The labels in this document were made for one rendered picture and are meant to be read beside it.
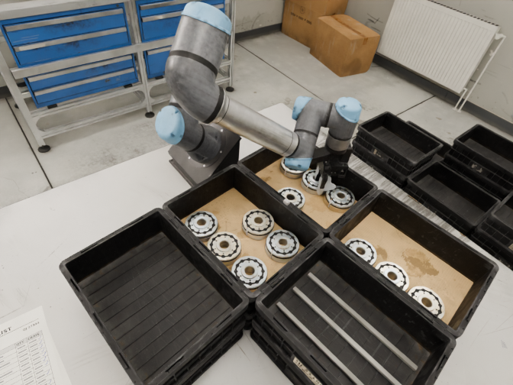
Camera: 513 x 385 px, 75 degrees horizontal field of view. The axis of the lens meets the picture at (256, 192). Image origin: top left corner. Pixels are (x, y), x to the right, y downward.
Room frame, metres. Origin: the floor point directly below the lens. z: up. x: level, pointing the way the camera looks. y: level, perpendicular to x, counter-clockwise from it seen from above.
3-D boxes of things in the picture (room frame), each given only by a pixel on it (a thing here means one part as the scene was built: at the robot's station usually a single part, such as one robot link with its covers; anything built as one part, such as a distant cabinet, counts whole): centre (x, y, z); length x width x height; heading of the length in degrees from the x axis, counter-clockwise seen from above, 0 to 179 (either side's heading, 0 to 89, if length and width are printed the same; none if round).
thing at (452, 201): (1.34, -1.06, 0.31); 0.40 x 0.30 x 0.34; 44
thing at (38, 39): (2.05, 1.27, 0.60); 0.72 x 0.03 x 0.56; 134
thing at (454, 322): (0.57, -0.47, 0.87); 0.40 x 0.30 x 0.11; 50
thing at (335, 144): (0.86, -0.23, 1.07); 0.08 x 0.08 x 0.05
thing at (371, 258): (0.59, -0.34, 0.86); 0.10 x 0.10 x 0.01
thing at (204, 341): (0.38, 0.23, 0.92); 0.40 x 0.30 x 0.02; 50
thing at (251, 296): (0.60, 0.03, 0.92); 0.40 x 0.30 x 0.02; 50
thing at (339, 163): (0.86, -0.24, 0.99); 0.09 x 0.08 x 0.12; 98
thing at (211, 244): (0.55, 0.08, 0.86); 0.10 x 0.10 x 0.01
